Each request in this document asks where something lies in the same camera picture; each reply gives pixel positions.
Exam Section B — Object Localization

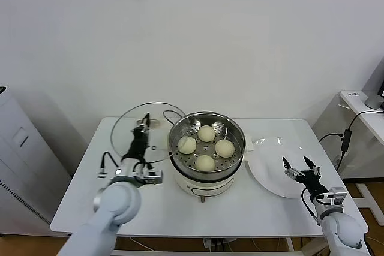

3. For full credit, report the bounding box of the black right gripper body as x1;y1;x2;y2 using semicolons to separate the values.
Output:
296;170;329;198

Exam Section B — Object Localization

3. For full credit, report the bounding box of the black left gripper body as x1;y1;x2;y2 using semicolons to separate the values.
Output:
121;129;150;164

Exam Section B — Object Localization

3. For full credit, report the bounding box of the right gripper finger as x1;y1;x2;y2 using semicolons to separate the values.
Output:
282;156;301;178
303;156;323;177

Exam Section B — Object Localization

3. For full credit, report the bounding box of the round glass pot lid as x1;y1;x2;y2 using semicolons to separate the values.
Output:
110;102;188;164

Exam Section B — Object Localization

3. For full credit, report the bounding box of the white steamed baozi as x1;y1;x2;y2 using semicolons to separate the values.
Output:
197;125;216;143
177;135;197;155
194;154;215;173
215;138;235;158

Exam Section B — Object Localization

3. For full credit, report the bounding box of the stainless steel steamer basket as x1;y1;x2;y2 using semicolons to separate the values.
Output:
167;111;247;179

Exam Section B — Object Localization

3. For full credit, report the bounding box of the white round plate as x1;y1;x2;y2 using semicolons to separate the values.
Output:
245;137;320;199

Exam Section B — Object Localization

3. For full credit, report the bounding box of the white side desk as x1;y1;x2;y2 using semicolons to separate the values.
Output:
311;89;384;227

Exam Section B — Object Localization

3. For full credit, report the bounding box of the cream electric cooker base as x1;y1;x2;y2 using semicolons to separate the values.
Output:
158;132;254;204

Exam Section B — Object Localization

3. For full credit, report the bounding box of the grey round desk object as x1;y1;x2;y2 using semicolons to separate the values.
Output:
363;94;383;109

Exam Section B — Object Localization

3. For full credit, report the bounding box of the white power strip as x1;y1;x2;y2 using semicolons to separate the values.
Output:
202;237;236;251

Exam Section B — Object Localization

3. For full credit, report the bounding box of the grey monitor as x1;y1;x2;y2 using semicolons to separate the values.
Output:
361;58;384;98

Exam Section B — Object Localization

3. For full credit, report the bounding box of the white grey floor cabinet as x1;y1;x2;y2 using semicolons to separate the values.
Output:
0;85;73;236

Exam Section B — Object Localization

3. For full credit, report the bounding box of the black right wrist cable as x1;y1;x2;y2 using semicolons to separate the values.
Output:
301;188;322;227

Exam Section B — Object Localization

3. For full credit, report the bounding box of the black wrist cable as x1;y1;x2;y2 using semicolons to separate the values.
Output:
301;188;322;227
97;151;121;179

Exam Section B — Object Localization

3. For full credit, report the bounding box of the black cooker power cord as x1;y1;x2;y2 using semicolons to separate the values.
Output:
162;110;182;127

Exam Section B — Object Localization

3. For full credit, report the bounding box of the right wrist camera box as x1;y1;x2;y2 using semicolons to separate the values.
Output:
322;186;346;206

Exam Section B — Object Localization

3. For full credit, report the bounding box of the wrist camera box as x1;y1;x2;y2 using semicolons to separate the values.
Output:
322;186;346;206
133;164;165;188

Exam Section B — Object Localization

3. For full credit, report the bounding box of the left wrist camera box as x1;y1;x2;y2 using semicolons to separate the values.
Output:
133;164;165;188

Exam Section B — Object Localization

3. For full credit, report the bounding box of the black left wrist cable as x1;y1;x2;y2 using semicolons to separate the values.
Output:
97;151;121;179

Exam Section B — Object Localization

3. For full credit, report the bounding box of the black power adapter with cable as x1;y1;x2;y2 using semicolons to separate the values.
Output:
318;109;384;173

